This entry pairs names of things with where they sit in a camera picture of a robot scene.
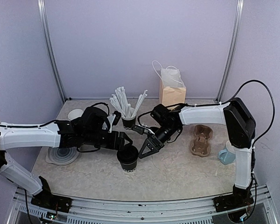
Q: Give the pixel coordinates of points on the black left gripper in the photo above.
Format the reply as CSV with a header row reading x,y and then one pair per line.
x,y
119,140

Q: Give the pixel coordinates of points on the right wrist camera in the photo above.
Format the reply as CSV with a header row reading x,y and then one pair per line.
x,y
160,114

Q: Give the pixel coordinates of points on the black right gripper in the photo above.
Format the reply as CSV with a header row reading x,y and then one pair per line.
x,y
154,143

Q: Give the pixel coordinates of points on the stack of black lids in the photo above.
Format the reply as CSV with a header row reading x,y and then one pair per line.
x,y
154,129

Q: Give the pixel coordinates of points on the cardboard cup carrier tray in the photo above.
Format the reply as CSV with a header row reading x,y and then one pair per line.
x,y
200,144

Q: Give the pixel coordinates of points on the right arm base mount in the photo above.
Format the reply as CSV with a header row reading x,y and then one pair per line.
x,y
238,198

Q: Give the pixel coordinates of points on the black cup holding straws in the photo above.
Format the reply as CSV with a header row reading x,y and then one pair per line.
x,y
128,122

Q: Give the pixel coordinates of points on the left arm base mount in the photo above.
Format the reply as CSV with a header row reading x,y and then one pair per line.
x,y
46,199

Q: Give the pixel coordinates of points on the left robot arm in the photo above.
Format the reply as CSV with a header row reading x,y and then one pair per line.
x,y
93,131

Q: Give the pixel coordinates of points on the light blue ceramic mug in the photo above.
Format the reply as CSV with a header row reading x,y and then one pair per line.
x,y
227,155

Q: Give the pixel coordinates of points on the brown paper takeout bag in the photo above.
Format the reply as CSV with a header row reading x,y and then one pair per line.
x,y
172,88

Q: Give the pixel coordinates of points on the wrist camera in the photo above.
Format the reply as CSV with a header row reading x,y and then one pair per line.
x,y
100,116
160,114

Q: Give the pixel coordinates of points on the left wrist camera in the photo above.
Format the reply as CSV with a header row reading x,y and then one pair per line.
x,y
100,116

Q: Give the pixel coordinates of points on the aluminium front rail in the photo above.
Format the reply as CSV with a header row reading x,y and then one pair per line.
x,y
93,211

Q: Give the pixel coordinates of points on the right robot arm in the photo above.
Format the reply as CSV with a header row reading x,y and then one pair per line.
x,y
234,115

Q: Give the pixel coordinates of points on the stack of paper cups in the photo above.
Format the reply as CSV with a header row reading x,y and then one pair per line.
x,y
76,113

